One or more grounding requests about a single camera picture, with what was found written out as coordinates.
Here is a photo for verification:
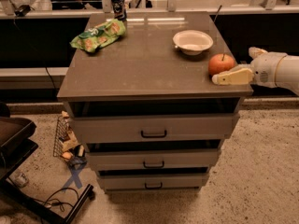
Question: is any black floor cable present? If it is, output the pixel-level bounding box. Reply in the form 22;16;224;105
32;187;80;217

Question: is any blue soda can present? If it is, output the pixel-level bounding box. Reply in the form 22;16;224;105
111;0;126;21

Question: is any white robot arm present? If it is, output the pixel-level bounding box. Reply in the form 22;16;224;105
212;47;299;95

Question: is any grey drawer cabinet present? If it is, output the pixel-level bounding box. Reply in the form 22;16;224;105
58;12;252;180

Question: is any bottom drawer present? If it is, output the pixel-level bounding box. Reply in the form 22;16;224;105
98;174;208;191

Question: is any drawer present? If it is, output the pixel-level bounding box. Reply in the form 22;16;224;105
87;149;219;171
98;174;208;191
69;114;239;144

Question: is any white bowl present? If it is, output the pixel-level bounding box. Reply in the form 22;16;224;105
173;30;214;56

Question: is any top drawer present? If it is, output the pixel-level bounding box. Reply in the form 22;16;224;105
69;114;239;144

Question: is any red apple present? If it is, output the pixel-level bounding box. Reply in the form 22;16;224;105
208;53;235;76

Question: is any green rice chip bag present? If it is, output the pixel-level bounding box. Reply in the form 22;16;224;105
70;19;126;53

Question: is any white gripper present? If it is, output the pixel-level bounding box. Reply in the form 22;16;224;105
212;47;287;88

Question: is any wire basket with snacks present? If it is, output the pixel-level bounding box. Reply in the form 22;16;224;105
53;111;87;167

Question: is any middle drawer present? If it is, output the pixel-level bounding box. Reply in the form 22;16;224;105
87;149;219;171

